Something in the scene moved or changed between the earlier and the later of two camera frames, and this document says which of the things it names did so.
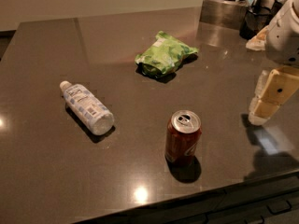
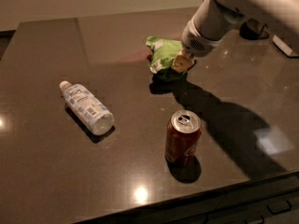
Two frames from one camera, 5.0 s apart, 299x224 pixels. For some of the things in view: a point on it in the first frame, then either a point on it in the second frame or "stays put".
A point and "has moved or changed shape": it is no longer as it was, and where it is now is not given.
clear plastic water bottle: x=92 y=112 stays put
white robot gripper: x=284 y=40 -> x=195 y=43
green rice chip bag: x=164 y=57 has moved or changed shape
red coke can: x=183 y=132 stays put
